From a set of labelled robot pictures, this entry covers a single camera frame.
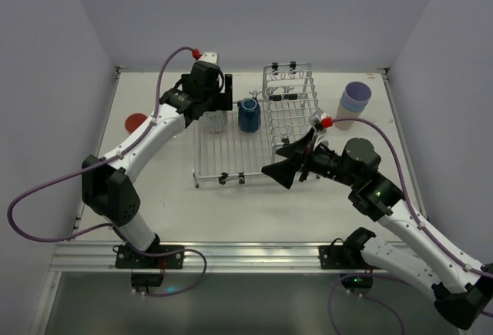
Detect white floral ceramic mug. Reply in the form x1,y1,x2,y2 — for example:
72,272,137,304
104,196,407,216
204,111,228,133

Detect dark blue ceramic mug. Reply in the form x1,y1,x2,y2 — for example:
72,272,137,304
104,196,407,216
237,98,261,133

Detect beige plastic cup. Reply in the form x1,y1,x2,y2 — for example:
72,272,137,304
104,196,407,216
334,104,363,131

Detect light blue plastic cup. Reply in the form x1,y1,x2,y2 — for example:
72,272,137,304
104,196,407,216
340,95,368,112

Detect pink plastic cup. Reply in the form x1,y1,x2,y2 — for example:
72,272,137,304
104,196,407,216
124,113,147,134

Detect lavender plastic cup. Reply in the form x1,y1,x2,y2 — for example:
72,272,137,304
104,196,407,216
343,82,372,107

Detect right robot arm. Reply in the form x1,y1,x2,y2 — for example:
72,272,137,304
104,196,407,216
262,131,492,330

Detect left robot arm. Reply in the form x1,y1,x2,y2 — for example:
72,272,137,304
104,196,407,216
82,52,232,252

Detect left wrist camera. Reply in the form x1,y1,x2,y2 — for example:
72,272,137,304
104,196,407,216
192,49,220,65

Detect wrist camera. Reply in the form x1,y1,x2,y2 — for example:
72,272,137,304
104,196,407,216
192,49,220,65
308,109,334,137

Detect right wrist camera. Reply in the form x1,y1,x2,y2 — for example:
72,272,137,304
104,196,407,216
308,109,334,137

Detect silver wire dish rack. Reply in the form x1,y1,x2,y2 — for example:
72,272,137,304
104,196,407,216
193,62,319,187

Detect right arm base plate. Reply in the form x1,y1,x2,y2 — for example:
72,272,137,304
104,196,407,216
318,244,379,270

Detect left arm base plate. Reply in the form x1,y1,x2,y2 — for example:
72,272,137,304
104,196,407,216
112,244,184,270

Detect aluminium mounting rail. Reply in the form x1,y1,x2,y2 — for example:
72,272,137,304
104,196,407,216
49,240,424,274

